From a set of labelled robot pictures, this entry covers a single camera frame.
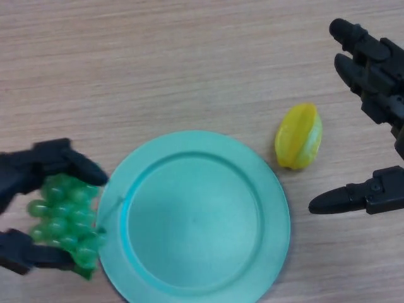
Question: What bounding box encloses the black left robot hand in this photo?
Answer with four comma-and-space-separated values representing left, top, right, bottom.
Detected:
0, 138, 110, 275

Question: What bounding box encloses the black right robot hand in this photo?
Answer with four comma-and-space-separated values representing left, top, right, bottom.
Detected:
308, 18, 404, 216

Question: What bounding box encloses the green grape bunch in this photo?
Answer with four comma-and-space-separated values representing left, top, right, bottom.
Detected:
27, 173, 126, 281

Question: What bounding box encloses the teal round plate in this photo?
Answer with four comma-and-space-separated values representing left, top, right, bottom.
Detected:
96, 130, 291, 303

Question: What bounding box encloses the yellow starfruit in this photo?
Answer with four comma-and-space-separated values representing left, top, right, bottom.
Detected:
273, 102, 323, 171

